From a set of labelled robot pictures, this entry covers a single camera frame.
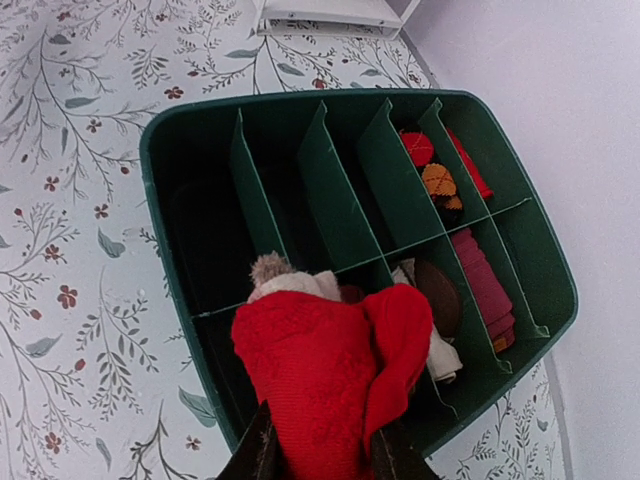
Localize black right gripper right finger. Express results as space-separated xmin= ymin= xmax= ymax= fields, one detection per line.
xmin=371 ymin=424 xmax=440 ymax=480

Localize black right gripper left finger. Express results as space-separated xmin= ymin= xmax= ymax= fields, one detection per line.
xmin=216 ymin=401 xmax=285 ymax=480

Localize red and cream sock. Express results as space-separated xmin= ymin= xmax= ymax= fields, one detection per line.
xmin=231 ymin=252 xmax=434 ymax=479

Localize rolled socks in bin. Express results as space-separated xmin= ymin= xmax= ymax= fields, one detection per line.
xmin=392 ymin=123 xmax=516 ymax=384

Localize green divided storage bin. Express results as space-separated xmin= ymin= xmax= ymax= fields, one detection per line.
xmin=139 ymin=89 xmax=578 ymax=455

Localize white shelf unit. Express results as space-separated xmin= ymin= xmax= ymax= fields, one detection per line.
xmin=250 ymin=0 xmax=420 ymax=40

